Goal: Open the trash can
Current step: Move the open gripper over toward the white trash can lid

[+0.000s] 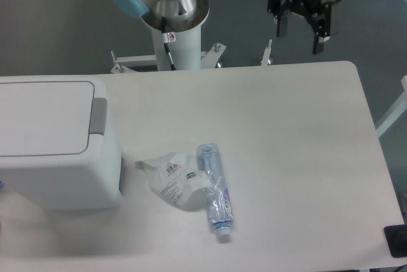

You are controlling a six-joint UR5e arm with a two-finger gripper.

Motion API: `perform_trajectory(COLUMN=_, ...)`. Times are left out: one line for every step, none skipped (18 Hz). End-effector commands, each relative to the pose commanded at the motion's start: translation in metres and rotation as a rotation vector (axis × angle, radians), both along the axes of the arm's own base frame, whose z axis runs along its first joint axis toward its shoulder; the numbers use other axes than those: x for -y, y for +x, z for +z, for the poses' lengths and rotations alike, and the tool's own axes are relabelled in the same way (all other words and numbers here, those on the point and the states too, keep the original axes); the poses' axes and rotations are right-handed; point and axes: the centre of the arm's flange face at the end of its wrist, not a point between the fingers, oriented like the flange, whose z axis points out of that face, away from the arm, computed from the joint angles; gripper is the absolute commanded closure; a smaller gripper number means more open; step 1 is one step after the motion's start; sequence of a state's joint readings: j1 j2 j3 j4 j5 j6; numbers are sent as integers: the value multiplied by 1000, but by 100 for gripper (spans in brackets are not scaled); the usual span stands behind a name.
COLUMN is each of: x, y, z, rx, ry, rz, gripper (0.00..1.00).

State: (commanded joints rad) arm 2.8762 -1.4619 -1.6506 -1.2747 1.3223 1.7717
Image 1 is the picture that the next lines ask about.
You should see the white frame bar right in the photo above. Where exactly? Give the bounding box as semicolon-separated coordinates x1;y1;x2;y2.
375;76;406;138

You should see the crushed clear plastic bottle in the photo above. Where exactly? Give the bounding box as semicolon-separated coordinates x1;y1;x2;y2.
197;143;234;243

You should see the white trash can body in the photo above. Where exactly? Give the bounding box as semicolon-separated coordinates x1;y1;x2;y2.
1;75;123;210

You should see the black cable on pedestal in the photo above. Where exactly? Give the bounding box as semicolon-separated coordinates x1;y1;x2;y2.
160;17;177;71

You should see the black device at table edge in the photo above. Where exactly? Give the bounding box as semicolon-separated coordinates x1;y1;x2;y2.
383;224;406;258

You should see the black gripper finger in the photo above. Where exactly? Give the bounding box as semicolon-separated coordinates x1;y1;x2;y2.
267;0;293;37
305;0;341;55

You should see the white trash can lid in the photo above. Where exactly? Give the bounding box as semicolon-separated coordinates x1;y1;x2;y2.
1;81;107;157

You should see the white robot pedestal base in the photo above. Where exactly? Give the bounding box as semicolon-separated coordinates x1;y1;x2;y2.
109;20;273;74

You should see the crumpled white plastic wrapper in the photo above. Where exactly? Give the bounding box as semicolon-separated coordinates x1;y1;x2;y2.
135;152;212;212

